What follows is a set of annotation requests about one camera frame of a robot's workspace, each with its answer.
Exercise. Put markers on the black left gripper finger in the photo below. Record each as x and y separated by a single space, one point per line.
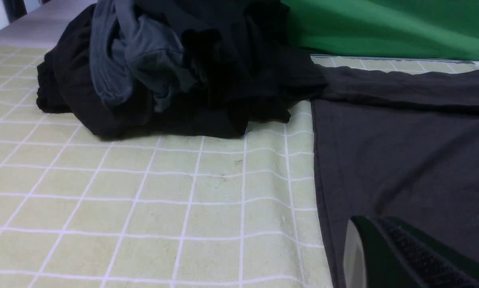
390 253

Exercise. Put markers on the gray long-sleeve top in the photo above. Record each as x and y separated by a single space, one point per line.
397 144

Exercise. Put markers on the black garment pile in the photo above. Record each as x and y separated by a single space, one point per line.
240 48

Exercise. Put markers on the green backdrop cloth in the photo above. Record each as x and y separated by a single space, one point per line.
443 29

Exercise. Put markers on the green checkered table mat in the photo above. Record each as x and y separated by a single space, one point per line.
152 211

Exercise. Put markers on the blue-gray garment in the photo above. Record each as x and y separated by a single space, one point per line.
129 51

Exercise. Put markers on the dark chair frame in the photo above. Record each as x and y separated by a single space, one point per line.
16 9

